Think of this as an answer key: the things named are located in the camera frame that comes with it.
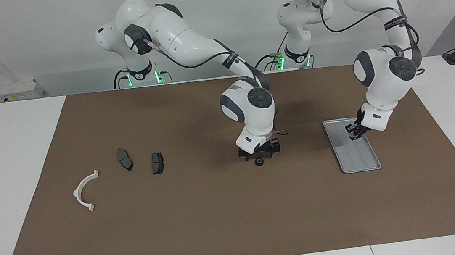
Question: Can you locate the silver metal tray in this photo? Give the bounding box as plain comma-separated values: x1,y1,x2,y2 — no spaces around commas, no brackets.
323,115,382,176

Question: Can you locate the brown table mat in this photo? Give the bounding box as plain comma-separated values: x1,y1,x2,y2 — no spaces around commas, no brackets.
0,53,455,255

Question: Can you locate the dark rectangular brake pad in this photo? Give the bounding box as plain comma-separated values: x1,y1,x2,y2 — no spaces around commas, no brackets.
151,152,166,175

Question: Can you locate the dark curved brake pad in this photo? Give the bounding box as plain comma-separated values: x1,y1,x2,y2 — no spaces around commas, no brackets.
116,147,134,173

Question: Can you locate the white cardboard box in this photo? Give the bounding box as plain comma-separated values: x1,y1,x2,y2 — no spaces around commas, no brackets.
0,77,45,103

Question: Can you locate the black base cable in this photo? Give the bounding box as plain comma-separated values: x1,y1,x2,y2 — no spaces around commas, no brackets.
112,68,131,90
249,32,292,74

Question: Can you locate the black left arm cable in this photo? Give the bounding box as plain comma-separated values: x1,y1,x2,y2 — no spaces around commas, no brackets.
318,0,425,86

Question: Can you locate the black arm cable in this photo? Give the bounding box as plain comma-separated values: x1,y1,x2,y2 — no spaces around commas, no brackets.
318,0,425,86
145,24,290,149

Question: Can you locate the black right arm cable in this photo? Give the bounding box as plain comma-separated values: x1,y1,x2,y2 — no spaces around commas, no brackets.
145,24,290,149

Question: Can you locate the white curved plastic bracket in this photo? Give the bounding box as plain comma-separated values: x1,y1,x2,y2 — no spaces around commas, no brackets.
71,170,103,214

